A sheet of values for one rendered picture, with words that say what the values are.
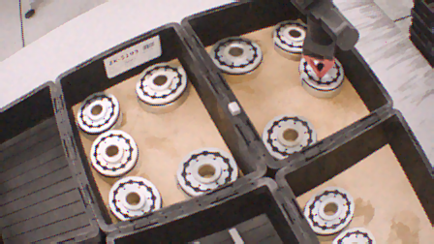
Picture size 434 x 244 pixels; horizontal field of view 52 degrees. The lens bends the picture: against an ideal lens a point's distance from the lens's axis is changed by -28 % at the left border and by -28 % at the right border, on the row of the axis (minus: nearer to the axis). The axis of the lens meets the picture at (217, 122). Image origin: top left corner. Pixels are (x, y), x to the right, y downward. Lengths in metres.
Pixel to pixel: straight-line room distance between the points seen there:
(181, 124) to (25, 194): 0.40
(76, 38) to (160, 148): 0.60
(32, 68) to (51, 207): 0.60
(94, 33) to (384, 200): 0.96
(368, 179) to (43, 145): 0.69
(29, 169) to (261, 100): 0.53
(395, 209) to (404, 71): 0.53
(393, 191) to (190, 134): 0.44
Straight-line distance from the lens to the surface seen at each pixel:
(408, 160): 1.03
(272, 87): 1.15
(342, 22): 0.93
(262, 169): 0.92
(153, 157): 1.07
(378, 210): 1.01
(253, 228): 0.98
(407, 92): 1.37
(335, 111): 1.12
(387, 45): 1.48
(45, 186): 1.11
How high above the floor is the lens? 1.71
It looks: 53 degrees down
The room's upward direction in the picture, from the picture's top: 7 degrees counter-clockwise
